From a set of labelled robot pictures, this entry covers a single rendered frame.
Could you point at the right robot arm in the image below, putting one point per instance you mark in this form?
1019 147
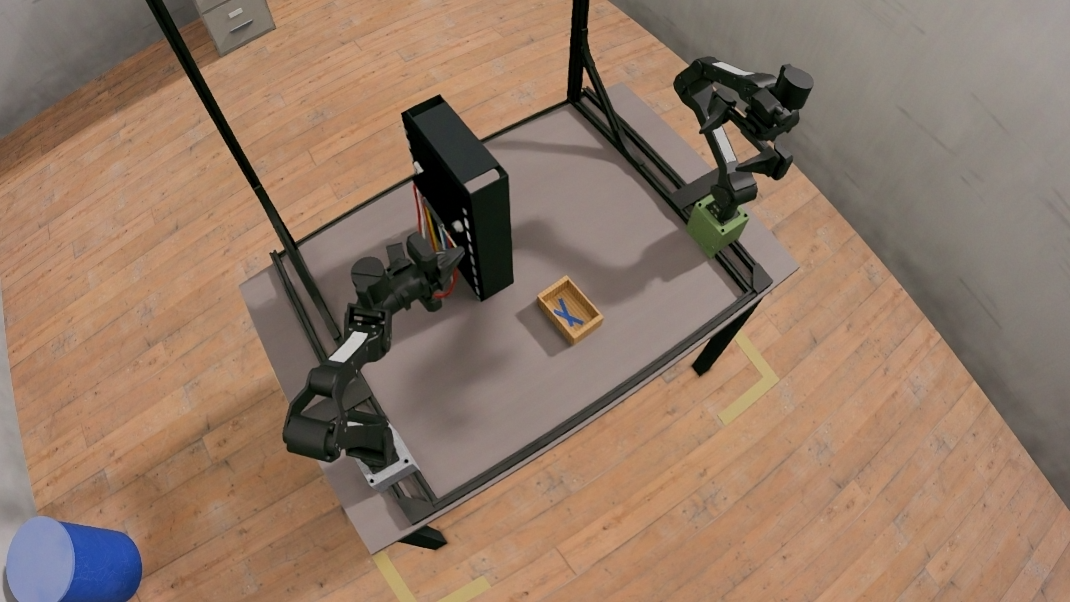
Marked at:
365 342

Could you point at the black rack frame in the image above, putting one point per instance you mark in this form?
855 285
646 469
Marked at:
468 158

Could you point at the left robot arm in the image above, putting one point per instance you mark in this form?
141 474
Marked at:
770 103

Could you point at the blue flat strip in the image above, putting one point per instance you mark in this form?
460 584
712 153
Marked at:
568 317
565 311

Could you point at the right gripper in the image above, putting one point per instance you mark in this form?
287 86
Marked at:
411 282

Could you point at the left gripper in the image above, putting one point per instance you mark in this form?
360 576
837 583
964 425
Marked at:
769 160

